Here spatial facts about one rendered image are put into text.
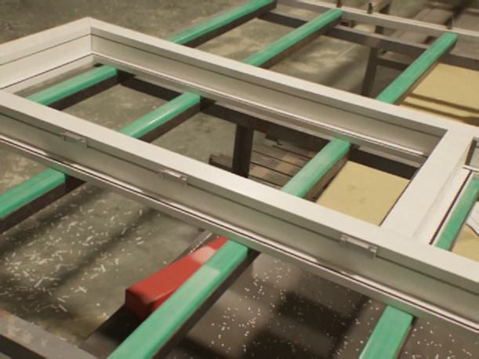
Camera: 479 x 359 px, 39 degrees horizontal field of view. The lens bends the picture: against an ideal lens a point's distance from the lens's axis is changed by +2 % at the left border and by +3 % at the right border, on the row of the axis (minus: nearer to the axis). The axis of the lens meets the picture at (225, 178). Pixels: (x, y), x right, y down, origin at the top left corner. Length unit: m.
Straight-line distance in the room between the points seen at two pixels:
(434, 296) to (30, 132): 0.69
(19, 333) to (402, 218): 0.53
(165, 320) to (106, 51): 0.86
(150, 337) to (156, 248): 1.58
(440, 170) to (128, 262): 1.42
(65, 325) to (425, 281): 1.39
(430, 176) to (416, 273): 0.23
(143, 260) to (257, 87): 1.11
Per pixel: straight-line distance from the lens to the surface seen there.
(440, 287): 0.91
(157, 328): 0.83
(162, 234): 2.46
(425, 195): 1.04
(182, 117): 1.38
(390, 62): 2.56
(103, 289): 2.22
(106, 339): 1.21
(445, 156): 1.17
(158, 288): 1.25
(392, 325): 0.89
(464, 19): 3.14
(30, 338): 0.89
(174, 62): 1.46
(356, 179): 1.65
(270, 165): 2.29
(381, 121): 1.29
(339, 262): 0.94
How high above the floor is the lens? 1.44
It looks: 31 degrees down
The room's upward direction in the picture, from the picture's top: 6 degrees clockwise
